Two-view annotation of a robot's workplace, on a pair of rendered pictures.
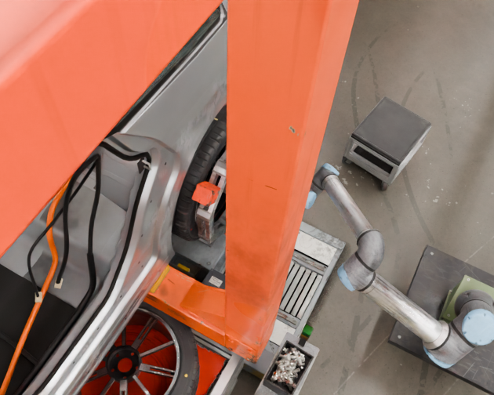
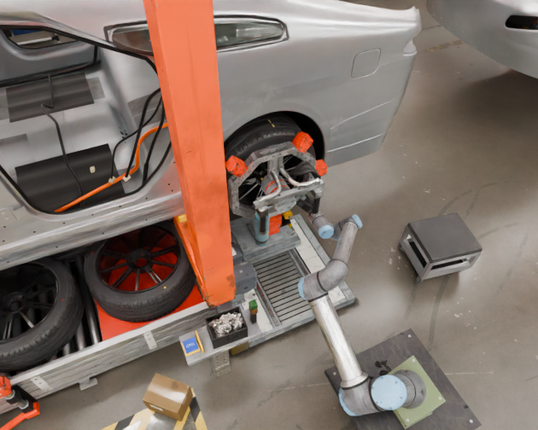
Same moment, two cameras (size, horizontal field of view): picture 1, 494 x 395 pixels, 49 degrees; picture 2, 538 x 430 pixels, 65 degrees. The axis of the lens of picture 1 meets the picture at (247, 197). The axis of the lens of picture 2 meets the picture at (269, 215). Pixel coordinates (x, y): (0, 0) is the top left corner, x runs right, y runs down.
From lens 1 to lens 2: 1.06 m
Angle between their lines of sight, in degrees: 24
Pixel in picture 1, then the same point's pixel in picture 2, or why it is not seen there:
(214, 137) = (262, 134)
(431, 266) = (401, 345)
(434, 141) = (488, 275)
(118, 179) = not seen: hidden behind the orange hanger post
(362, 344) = (316, 374)
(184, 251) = (236, 232)
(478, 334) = (383, 396)
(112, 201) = not seen: hidden behind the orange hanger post
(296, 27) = not seen: outside the picture
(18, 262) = (122, 162)
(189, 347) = (180, 273)
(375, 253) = (330, 276)
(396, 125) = (449, 235)
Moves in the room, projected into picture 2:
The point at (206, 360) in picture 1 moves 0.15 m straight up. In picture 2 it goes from (194, 299) to (191, 287)
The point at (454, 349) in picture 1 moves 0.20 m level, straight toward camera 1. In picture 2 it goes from (359, 399) to (318, 396)
